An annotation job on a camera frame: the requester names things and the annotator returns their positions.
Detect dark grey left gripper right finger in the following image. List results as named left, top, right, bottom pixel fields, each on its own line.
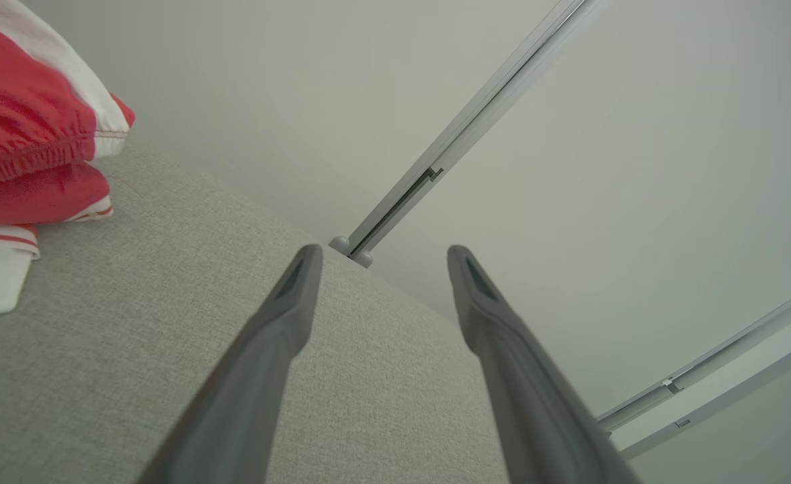
left=446, top=245, right=642, bottom=484

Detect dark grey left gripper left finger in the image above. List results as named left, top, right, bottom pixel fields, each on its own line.
left=136, top=244, right=324, bottom=484

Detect red jersey with white trim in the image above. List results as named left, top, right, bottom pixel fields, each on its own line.
left=0, top=160, right=115, bottom=321

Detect red shorts with white stripe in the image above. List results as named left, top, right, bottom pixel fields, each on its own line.
left=0, top=0, right=136, bottom=197

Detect grey aluminium partition rail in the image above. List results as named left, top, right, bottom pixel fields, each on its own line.
left=595, top=276, right=791, bottom=462

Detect grey aluminium partition post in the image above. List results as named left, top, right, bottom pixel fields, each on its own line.
left=329, top=0, right=601, bottom=270

